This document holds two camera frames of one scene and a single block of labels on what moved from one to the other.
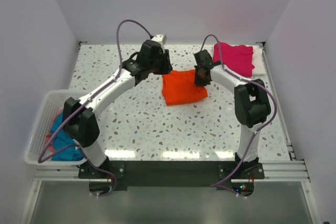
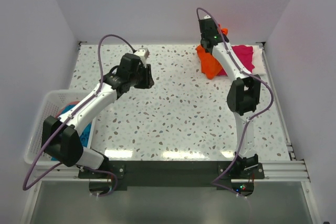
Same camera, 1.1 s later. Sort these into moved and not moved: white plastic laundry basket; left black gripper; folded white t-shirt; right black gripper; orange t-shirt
Moved: left black gripper; right black gripper; orange t-shirt
Not moved: white plastic laundry basket; folded white t-shirt
